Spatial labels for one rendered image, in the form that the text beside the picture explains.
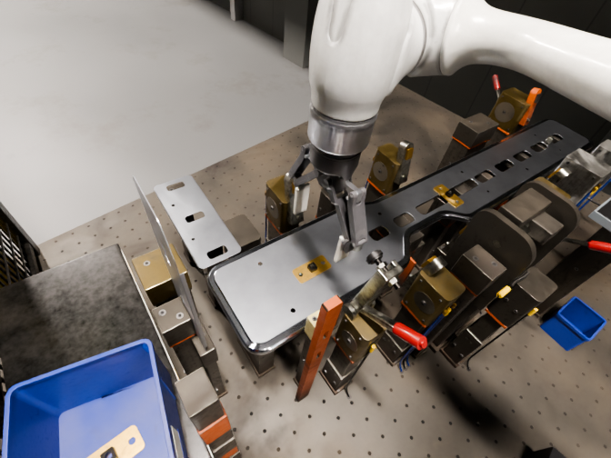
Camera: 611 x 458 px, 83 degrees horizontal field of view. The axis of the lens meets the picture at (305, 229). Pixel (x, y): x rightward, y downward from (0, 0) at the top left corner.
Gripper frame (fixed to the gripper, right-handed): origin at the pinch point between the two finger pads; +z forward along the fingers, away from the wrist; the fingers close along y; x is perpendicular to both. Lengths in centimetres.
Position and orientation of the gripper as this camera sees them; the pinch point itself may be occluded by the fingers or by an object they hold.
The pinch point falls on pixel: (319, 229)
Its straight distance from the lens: 65.0
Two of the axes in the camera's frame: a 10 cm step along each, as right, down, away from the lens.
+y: -5.7, -6.6, 4.9
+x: -8.2, 3.9, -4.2
